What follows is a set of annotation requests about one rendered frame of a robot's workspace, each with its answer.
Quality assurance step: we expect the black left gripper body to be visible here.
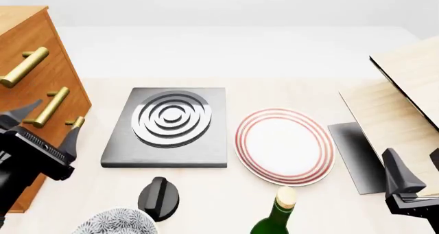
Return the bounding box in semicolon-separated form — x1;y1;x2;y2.
0;127;75;182

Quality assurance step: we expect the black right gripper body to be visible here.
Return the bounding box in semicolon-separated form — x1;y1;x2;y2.
384;189;439;223

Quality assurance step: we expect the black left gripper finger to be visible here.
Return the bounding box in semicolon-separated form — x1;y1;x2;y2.
0;98;44;132
57;120;82;163

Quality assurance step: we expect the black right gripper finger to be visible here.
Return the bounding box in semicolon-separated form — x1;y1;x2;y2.
381;148;427;199
429;148;439;172

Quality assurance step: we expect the small wooden drawer front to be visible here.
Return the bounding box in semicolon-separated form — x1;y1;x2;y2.
9;78;93;212

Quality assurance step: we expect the medium wooden drawer front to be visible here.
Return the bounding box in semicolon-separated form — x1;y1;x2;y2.
0;50;82;133

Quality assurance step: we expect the large wooden drawer front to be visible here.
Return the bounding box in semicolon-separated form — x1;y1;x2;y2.
0;8;64;111

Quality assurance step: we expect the wooden cabinet with drawers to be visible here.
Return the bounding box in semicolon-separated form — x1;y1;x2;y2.
0;5;93;214

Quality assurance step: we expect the flat black stove plate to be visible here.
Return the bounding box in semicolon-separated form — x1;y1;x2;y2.
100;86;228;169

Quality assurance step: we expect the pale wood box black edge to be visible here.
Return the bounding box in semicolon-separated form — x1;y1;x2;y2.
338;34;439;197

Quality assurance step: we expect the patterned grey white bowl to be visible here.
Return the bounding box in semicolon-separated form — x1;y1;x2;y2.
69;207;160;234

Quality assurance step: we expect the round black stove knob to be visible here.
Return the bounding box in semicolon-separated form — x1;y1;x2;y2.
137;176;180;223

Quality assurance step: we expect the white plate with red rings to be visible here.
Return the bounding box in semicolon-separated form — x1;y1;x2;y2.
234;108;336;187

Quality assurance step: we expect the green glass bottle with cork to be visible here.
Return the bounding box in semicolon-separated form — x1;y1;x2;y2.
249;185;298;234

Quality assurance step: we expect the short brass drawer handle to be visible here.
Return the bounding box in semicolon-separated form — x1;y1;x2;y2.
64;115;86;128

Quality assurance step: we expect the medium brass drawer handle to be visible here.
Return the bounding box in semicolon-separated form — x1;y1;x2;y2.
22;86;71;129

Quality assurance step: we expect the long brass drawer handle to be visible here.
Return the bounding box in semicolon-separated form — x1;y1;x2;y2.
0;46;50;89

